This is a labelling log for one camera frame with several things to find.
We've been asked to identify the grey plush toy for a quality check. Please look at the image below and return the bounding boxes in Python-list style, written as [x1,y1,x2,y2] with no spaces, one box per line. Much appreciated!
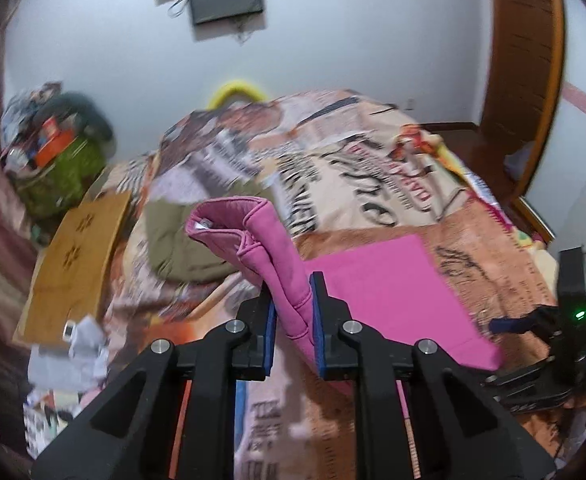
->
[37,92,117,142]

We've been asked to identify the brown wooden door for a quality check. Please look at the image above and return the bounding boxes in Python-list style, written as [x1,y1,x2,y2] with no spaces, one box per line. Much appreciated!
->
[479,0,568,213]

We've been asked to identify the printed blanket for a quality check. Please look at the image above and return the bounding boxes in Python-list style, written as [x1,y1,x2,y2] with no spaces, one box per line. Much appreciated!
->
[100,89,571,480]

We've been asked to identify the yellow foam tube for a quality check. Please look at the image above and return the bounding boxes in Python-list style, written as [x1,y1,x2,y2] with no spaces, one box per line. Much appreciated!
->
[207,78,270,110]

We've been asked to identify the green fabric bag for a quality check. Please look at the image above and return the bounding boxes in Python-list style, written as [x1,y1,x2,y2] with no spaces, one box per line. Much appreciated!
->
[14,135,110,220]

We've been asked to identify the white crumpled cloth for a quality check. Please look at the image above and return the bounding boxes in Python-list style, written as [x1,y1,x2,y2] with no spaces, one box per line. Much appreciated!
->
[27,314,110,388]

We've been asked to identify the wooden lap desk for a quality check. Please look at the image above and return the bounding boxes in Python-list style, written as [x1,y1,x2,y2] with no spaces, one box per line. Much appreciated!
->
[15,192,134,347]

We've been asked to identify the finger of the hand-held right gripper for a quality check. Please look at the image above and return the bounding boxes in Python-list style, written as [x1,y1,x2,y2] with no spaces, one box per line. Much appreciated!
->
[489,307,560,341]
[482,360,574,412]

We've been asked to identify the pink pants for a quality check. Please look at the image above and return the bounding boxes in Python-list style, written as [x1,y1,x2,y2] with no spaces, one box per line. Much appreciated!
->
[185,197,505,372]

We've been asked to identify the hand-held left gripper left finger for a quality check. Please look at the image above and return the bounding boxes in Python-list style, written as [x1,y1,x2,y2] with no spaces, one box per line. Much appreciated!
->
[33,287,278,480]

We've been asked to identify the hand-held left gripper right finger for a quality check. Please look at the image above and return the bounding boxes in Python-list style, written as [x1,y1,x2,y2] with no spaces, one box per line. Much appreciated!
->
[309,272,556,480]

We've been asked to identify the white plastic bag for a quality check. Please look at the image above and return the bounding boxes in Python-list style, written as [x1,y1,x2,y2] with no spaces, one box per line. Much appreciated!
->
[504,141,538,182]

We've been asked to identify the pile of clothes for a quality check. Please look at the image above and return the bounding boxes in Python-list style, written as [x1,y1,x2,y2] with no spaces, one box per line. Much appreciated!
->
[0,81,64,161]

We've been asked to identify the orange box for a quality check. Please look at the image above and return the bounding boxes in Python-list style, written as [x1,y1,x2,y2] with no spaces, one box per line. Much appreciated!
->
[34,116,78,167]

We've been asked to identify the black monitor cable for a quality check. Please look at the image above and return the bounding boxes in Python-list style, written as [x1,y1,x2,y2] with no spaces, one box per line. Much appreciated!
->
[232,14,256,45]

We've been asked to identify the olive green pants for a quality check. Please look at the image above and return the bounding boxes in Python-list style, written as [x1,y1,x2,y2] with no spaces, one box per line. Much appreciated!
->
[144,185,280,283]

